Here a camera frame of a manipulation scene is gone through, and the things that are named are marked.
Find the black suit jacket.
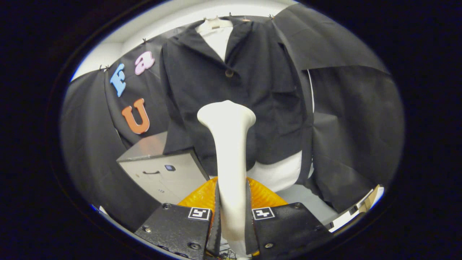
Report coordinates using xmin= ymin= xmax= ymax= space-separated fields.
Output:
xmin=160 ymin=16 xmax=314 ymax=167

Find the black backdrop cloth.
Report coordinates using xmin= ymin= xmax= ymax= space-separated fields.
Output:
xmin=60 ymin=4 xmax=405 ymax=231

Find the grey cabinet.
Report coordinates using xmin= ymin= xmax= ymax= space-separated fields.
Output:
xmin=116 ymin=132 xmax=210 ymax=204

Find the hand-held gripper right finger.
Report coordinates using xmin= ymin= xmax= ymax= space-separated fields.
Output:
xmin=245 ymin=176 xmax=332 ymax=257

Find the white mannequin torso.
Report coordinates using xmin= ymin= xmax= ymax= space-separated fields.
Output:
xmin=197 ymin=17 xmax=304 ymax=192

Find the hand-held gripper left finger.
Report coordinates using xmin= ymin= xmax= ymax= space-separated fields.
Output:
xmin=134 ymin=176 xmax=221 ymax=260

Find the cardboard box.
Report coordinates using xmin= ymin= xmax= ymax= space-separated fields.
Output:
xmin=356 ymin=185 xmax=384 ymax=213

